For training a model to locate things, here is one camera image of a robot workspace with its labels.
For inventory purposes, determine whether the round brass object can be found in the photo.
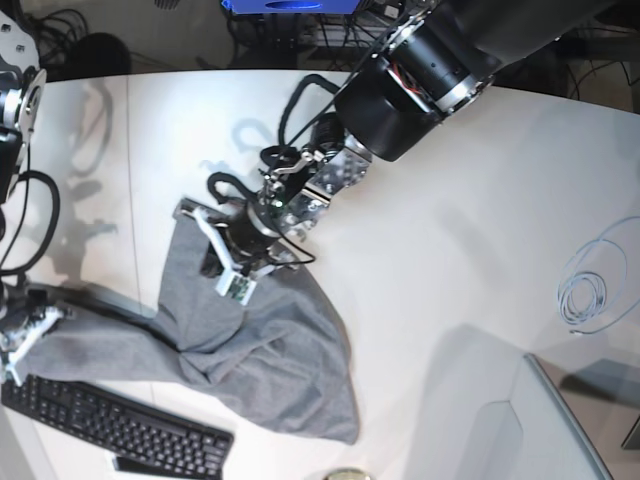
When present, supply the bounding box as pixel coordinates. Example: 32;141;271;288
323;467;373;480

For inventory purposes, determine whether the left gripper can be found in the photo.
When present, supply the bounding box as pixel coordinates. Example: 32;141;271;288
184;172;316;305

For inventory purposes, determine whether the black computer keyboard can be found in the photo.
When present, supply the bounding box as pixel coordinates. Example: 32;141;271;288
1;375;234;479

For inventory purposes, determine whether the blue box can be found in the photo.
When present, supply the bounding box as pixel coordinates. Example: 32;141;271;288
221;0;360;15

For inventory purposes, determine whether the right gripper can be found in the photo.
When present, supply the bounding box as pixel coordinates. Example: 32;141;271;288
1;306;72;386

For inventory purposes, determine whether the grey t-shirt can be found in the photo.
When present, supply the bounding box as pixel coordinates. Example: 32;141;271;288
22;218;360;444

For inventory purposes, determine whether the coiled light blue cable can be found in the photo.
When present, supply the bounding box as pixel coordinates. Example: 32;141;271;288
557;215;640;335

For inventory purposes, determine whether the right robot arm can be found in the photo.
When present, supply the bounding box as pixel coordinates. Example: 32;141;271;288
1;1;70;386

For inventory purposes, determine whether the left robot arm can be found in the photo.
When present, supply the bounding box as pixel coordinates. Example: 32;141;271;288
180;1;639;304

